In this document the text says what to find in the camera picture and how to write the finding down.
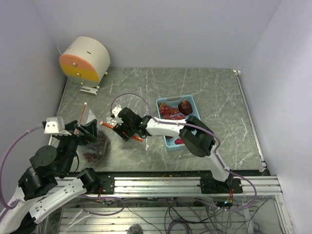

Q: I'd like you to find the light blue plastic basket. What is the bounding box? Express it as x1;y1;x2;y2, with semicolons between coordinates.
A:
156;95;200;152

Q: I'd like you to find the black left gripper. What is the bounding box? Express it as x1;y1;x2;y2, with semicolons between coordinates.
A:
57;118;98;175

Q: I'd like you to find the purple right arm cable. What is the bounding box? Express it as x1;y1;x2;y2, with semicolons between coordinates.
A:
110;93;258;212

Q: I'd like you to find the magenta eggplant toy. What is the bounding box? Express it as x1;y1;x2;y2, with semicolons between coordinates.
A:
174;138;184;145

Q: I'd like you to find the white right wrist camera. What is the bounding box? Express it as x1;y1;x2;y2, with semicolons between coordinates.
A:
111;106;122;118

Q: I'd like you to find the dark red round fruit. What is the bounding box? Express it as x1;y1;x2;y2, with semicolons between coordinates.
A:
178;100;193;116

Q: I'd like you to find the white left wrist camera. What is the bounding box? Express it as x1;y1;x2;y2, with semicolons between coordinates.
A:
44;117;65;135

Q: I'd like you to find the aluminium rail base frame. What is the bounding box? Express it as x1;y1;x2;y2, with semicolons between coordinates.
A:
29;170;288;234

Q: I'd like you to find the white bracket block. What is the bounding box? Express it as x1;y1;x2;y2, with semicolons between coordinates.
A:
80;86;99;96

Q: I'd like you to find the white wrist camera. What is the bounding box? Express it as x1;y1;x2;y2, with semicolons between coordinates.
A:
111;106;122;118
44;117;65;135

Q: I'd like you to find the pink grape bunch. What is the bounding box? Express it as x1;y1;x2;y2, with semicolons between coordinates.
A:
158;102;185;120

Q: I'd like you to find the round pastel drawer cabinet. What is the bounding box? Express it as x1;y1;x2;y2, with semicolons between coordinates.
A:
59;36;111;88

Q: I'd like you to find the dark red grape bunch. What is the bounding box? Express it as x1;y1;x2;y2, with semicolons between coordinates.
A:
82;137;108;163

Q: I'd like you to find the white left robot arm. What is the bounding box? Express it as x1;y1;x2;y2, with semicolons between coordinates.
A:
0;117;100;234

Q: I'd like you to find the loose cable bundle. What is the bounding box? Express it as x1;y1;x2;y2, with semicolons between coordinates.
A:
80;192;264;234

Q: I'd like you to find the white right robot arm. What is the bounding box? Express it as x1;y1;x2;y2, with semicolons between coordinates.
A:
110;106;233;193

